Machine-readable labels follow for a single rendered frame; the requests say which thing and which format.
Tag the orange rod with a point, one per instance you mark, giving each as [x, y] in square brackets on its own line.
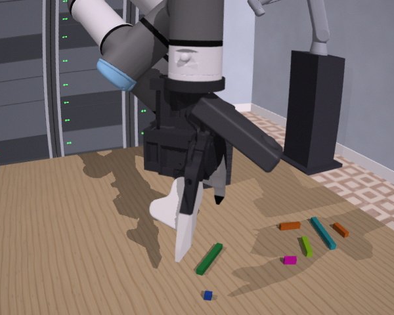
[289, 225]
[341, 230]

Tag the small magenta block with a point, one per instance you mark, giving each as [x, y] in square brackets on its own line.
[290, 259]

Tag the turquoise rod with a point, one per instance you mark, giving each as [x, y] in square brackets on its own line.
[323, 233]

